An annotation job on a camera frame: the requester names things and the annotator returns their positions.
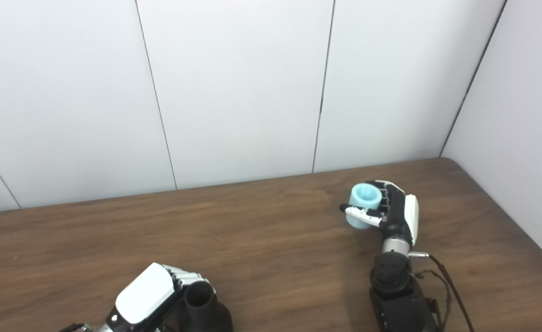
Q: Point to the black funnel-shaped nozzle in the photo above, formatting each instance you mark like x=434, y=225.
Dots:
x=204, y=311

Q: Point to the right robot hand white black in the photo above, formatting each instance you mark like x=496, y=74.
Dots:
x=402, y=214

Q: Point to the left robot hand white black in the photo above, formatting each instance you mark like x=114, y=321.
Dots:
x=146, y=293

